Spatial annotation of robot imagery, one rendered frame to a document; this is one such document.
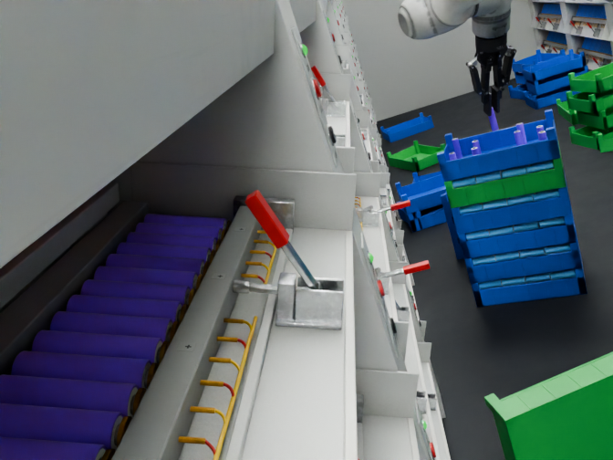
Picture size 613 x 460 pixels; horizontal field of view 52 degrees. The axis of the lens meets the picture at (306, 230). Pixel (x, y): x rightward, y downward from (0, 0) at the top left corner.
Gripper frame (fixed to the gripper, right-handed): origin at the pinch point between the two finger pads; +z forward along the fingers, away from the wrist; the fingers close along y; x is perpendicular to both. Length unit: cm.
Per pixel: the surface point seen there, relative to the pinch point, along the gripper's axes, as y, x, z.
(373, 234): -53, -54, -25
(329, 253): -66, -93, -65
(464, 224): -16.0, -13.4, 27.1
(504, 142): 5.4, 2.2, 17.8
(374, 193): -46, -36, -17
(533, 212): -0.2, -21.7, 23.0
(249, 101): -68, -82, -74
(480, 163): -9.1, -10.1, 10.4
